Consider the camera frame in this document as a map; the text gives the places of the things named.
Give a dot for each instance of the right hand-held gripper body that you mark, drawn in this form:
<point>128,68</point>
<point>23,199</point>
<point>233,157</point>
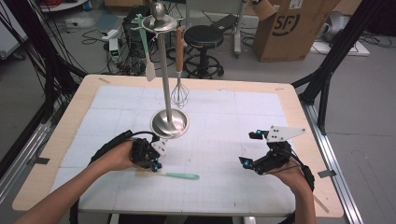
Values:
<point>274,161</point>

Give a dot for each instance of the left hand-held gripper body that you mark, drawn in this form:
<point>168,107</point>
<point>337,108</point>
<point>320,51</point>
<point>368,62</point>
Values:
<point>141,154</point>

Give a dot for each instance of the steel utensil stand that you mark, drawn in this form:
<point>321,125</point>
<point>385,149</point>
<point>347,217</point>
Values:
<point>169,124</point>

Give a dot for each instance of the person's left hand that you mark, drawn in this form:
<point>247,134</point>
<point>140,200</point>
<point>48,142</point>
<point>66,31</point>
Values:
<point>116,158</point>

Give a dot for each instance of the person's right hand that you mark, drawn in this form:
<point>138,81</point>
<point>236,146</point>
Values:
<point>294,180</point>

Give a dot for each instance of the white grid mat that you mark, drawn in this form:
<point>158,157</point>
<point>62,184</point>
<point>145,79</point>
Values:
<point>218,124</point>

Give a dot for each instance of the grey tape piece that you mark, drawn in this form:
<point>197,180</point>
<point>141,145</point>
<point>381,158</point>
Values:
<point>42,160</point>
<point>327,173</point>

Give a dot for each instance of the tan tape strip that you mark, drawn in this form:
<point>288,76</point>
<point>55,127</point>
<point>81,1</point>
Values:
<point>104,81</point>
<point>320,204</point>

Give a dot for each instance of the brown cardboard box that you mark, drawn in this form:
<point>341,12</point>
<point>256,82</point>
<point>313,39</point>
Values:
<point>280,40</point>

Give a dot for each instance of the power supply with green display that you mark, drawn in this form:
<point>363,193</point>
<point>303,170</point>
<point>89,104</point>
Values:
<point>114,53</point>

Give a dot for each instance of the white metal stand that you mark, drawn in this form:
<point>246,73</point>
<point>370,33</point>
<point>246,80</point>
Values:
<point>239,31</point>

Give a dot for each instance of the black round stool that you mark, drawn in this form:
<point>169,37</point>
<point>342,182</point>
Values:
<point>204,35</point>

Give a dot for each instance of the white power strip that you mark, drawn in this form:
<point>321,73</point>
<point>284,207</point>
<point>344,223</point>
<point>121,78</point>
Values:
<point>110,34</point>

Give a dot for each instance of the white flat board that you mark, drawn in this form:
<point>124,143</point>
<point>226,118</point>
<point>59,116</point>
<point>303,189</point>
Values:
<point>358,48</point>

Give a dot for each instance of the grey white appliance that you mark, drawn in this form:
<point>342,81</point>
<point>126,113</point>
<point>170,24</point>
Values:
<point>336,25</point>

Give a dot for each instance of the white round table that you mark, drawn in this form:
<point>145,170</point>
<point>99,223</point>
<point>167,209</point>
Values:
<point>62,6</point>

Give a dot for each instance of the aluminium rail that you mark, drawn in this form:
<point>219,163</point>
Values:
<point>342,193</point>
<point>18,165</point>

